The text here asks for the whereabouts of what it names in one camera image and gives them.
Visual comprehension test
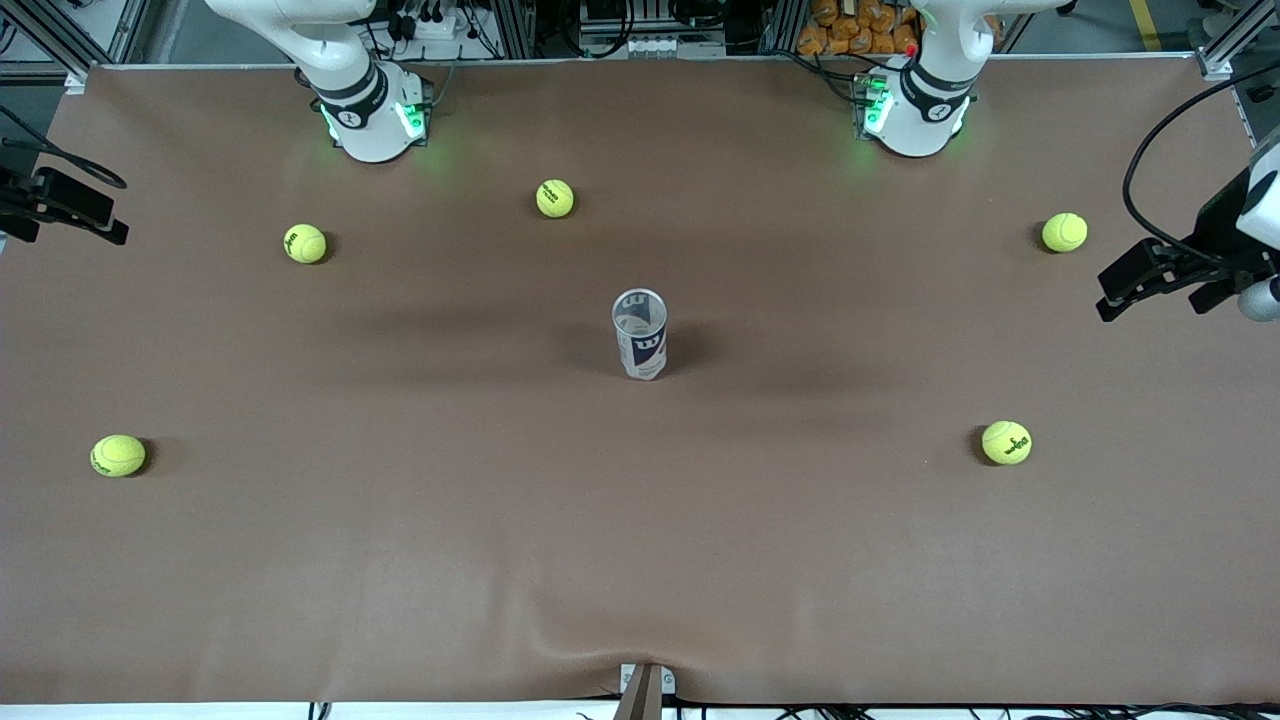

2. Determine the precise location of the white and navy tennis can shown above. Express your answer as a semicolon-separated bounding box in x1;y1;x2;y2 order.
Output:
612;288;669;382

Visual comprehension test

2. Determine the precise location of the orange packets pile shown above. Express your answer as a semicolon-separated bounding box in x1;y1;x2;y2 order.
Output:
797;0;919;57

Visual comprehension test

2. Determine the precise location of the white power strip with plugs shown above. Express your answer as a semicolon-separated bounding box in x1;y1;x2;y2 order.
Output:
385;0;476;43

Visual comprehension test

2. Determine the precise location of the brown table mat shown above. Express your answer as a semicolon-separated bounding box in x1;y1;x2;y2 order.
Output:
0;58;1280;706

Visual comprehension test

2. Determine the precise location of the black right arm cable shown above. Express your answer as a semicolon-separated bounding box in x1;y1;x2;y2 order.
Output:
0;103;129;193

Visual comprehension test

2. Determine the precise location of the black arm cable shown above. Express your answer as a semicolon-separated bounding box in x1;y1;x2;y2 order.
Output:
1122;62;1280;266
0;103;129;193

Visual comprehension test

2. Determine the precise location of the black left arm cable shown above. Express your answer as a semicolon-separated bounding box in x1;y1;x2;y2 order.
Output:
1122;62;1280;266

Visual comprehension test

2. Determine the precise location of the aluminium frame profile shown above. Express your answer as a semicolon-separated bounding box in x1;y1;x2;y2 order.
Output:
503;0;537;59
768;0;803;57
0;0;96;83
1195;0;1280;77

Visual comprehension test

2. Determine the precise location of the metal bracket with post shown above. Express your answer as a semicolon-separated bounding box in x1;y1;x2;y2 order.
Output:
612;662;677;720

